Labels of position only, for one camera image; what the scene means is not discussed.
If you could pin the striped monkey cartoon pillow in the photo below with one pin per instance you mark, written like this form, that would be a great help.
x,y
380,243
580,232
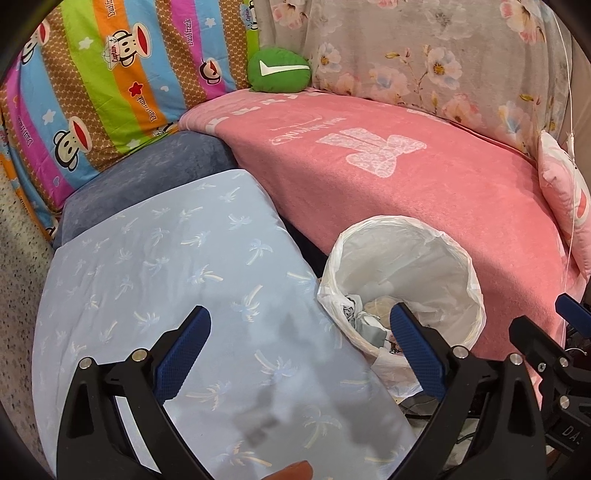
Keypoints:
x,y
99,79

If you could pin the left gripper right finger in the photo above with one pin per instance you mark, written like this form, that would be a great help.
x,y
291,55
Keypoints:
x,y
487,424

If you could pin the grey floral bed cover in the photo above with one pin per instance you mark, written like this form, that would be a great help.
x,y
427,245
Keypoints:
x,y
500,68

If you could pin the blue-grey velvet cushion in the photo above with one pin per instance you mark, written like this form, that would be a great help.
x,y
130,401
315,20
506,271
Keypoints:
x,y
169,162

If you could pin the green round plush cushion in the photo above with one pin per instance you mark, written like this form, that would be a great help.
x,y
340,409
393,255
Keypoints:
x,y
277,70

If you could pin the light blue palm-print cloth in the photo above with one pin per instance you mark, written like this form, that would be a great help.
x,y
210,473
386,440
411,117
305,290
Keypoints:
x,y
259,378

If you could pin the grey sock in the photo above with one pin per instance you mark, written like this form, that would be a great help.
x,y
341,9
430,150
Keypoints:
x,y
372,330

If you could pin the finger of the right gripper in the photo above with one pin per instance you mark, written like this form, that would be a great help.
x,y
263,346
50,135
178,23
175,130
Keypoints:
x,y
572,311
533,342

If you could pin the person's left hand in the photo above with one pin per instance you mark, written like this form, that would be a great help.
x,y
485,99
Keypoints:
x,y
297,471

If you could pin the white bag lined trash bin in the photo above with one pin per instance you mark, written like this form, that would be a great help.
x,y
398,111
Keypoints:
x,y
420,266

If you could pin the small pink white pillow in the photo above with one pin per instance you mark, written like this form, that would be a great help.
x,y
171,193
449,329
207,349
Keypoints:
x,y
566,192

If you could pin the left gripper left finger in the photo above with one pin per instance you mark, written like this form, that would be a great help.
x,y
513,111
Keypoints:
x,y
93,442

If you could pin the pink towel blanket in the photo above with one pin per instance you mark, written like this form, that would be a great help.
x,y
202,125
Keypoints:
x,y
331,161

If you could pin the leopard print ribbon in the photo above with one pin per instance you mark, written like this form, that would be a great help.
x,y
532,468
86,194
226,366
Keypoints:
x,y
349,312

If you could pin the beige sheer tulle fabric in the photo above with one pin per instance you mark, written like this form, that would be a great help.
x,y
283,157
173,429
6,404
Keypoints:
x,y
381,307

